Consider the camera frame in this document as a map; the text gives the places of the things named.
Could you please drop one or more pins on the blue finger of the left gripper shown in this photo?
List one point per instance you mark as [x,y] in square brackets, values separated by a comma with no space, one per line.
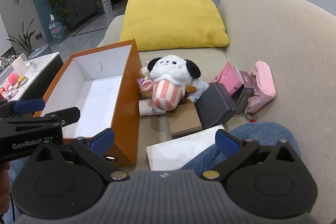
[11,109]

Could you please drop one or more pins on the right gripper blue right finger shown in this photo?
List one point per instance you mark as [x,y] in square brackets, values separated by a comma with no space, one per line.
[236,151]

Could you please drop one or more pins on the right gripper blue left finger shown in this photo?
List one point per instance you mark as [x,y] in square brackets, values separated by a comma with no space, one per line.
[92,151]

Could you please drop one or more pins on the dark grey square box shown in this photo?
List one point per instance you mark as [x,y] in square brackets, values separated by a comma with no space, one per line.
[215,106]

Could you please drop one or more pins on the white hand cream tube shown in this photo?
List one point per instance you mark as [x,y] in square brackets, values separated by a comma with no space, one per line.
[147,108]

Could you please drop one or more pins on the brown kraft cardboard box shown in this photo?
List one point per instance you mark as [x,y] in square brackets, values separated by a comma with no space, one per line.
[183,121]

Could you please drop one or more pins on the small dark card pack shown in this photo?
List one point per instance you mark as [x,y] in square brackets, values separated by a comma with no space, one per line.
[243,93]

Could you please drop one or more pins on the pink zip pouch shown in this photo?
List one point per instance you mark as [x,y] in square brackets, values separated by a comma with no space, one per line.
[264,89]

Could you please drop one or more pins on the pink card holder wallet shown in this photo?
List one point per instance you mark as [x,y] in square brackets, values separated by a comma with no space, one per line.
[230,78]

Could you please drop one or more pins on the white dog popcorn plush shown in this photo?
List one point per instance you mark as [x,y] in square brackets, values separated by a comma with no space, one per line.
[171,76]

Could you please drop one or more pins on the red panda sailor plush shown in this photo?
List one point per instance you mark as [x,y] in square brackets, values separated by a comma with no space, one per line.
[195,90]

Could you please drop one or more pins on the crocheted bunny plush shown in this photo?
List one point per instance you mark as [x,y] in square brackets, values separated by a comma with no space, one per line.
[145,83]

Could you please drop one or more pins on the person's left hand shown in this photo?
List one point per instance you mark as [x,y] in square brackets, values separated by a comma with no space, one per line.
[4,188]

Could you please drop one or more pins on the white marble coffee table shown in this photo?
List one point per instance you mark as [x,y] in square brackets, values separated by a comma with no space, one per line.
[40,74]

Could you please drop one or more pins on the pink fluffy toy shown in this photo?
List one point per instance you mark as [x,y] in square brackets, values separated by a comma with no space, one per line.
[12,79]

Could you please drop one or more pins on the orange cardboard storage box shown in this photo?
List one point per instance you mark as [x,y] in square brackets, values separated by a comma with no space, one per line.
[102,84]

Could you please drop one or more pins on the potted floor plant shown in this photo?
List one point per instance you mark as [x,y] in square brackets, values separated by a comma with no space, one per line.
[23,40]

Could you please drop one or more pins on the large water bottle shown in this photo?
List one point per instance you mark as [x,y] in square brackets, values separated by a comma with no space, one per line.
[56,30]

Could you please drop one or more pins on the dark grey sideboard cabinet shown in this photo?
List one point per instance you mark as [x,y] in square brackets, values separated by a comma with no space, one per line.
[80,10]

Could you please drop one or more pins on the beige fabric sofa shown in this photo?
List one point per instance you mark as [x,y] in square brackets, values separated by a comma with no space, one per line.
[297,40]

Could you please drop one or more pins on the yellow cushion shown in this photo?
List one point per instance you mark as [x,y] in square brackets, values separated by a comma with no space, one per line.
[171,24]

